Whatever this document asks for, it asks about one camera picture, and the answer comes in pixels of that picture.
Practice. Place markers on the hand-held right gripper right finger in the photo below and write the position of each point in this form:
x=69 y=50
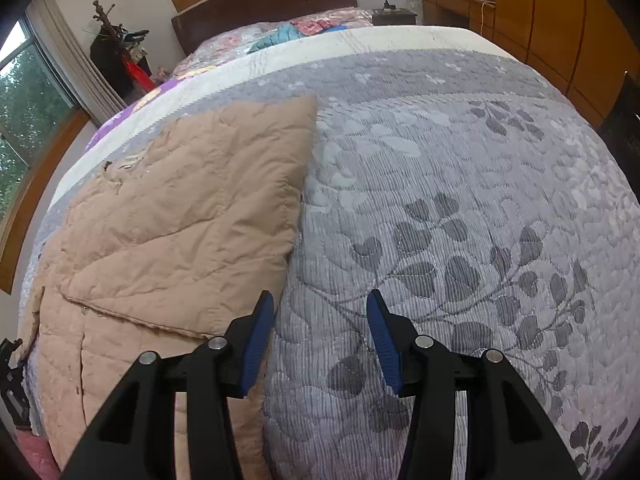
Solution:
x=385 y=345

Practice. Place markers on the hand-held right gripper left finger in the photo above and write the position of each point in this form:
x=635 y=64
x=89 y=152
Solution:
x=257 y=350

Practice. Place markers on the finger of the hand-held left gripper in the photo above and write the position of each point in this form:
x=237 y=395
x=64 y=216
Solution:
x=11 y=390

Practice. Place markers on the tan quilted blanket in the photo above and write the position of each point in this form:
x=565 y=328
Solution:
x=175 y=220

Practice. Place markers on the floral pillows with clothes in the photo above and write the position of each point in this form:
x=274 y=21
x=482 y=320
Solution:
x=225 y=42

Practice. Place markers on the coat rack with dark clothes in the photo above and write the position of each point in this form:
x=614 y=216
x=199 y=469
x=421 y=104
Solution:
x=110 y=55

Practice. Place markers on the pink cloth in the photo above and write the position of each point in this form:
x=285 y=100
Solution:
x=35 y=455

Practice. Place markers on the grey floral bedspread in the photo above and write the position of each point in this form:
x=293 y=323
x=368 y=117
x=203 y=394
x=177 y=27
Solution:
x=450 y=185

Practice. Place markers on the purple floral sheet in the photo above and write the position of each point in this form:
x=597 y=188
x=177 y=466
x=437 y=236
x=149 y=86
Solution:
x=170 y=80

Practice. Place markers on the red cloth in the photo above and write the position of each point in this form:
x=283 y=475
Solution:
x=140 y=76

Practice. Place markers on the large wooden framed window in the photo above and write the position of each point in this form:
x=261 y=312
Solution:
x=25 y=90

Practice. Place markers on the teal cloth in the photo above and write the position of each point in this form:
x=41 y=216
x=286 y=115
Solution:
x=280 y=35

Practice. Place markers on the dark nightstand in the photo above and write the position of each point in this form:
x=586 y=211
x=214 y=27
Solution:
x=395 y=17

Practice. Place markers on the long beige curtain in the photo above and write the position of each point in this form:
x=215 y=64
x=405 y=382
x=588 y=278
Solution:
x=75 y=60

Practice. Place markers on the dark wooden headboard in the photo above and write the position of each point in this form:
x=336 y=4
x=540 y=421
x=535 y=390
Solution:
x=260 y=5

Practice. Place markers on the wooden desk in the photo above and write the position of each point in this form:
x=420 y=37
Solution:
x=450 y=5

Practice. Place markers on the wooden wardrobe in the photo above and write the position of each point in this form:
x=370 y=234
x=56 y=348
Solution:
x=550 y=20

